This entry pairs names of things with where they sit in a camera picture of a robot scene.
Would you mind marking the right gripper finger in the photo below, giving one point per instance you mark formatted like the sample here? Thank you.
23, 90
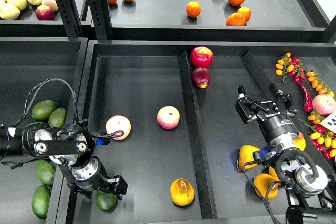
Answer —
276, 93
242, 93

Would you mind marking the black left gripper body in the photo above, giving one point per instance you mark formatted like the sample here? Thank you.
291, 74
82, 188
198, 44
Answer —
92, 176

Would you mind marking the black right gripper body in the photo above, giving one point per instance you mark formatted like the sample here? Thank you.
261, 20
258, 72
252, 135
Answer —
274, 118

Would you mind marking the green avocado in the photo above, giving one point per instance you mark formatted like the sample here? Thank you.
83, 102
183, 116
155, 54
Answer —
106, 202

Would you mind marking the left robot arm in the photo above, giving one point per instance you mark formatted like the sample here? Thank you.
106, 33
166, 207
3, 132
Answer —
70, 147

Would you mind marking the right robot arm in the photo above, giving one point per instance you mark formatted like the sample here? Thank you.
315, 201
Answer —
310, 191

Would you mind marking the avocado lower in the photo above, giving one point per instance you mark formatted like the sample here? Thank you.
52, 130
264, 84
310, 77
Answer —
45, 172

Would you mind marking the avocado bottom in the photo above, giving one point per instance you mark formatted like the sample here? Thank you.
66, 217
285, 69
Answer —
40, 201

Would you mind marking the yellow pear bottom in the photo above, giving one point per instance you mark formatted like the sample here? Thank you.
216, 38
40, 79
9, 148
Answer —
263, 182

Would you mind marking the yellow pear shelf front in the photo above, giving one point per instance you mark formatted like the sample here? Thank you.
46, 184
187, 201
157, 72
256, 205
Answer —
9, 12

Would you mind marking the cherry tomato vine upper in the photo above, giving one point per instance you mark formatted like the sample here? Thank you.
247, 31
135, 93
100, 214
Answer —
292, 66

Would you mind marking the cherry tomato vine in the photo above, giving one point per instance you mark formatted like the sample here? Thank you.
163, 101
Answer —
292, 66
323, 139

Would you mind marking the red chili pepper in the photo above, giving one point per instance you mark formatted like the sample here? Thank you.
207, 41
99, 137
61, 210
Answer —
307, 100

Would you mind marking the dark red apple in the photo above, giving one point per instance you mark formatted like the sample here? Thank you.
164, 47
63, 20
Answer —
201, 77

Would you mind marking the pink apple far right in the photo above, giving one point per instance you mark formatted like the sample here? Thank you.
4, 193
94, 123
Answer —
324, 104

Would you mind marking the pink apple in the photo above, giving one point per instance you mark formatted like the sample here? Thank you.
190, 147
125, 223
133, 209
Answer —
118, 123
168, 117
324, 104

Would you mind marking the bright red apple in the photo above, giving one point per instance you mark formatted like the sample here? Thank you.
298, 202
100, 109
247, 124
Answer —
201, 56

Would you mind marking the cherry tomato vine lower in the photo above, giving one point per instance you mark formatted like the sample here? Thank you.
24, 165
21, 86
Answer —
323, 139

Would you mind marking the checkered marker card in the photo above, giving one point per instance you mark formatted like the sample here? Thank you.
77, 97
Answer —
330, 122

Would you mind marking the pink apple left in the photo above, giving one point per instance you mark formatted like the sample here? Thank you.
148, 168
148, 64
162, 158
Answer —
118, 123

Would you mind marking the orange shelf front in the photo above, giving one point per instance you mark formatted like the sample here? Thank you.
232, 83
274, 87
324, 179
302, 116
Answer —
236, 19

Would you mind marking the orange shelf right small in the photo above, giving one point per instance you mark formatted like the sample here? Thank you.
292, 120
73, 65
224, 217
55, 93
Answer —
246, 12

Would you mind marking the pink apple centre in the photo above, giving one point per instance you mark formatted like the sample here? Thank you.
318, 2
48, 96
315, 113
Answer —
168, 117

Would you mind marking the black centre tray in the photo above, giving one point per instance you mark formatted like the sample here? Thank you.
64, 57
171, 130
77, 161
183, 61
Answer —
136, 79

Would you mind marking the black tray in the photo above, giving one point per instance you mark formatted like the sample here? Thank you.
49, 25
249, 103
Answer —
26, 62
136, 79

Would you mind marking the orange shelf centre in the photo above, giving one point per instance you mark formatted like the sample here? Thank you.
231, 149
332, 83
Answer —
193, 9

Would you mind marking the black left tray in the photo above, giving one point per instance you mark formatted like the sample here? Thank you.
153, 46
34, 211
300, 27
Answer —
26, 62

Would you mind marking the black upper shelf board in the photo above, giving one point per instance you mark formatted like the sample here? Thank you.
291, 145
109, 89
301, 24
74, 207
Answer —
271, 20

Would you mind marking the red apple on shelf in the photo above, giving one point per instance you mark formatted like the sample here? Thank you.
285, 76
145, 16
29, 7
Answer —
44, 12

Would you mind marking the black shelf upright right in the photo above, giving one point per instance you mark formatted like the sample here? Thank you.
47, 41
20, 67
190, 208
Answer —
100, 12

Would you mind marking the black shelf upright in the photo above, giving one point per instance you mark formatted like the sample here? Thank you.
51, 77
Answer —
100, 12
70, 17

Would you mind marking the black shelf upright left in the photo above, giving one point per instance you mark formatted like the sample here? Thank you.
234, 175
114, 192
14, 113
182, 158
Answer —
70, 17

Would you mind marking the peach on shelf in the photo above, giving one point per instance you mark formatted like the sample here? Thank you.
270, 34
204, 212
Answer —
51, 3

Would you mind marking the yellow apple shelf left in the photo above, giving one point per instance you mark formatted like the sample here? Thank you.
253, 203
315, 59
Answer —
20, 4

